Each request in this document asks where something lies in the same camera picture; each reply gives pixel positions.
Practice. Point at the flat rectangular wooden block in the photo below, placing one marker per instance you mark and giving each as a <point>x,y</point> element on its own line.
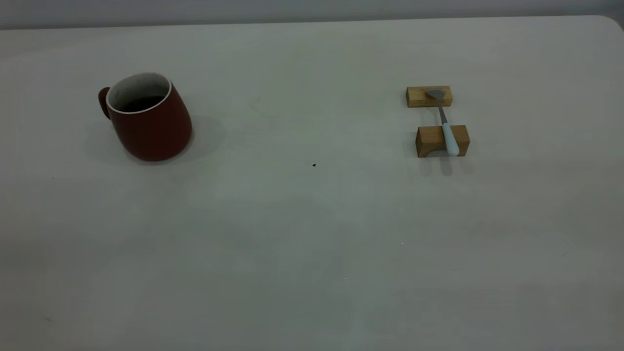
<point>416,97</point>

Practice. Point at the red ceramic mug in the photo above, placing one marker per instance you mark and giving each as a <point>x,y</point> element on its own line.
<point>151,131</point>

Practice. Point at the arched wooden block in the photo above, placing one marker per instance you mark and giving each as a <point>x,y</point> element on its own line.
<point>429,139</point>

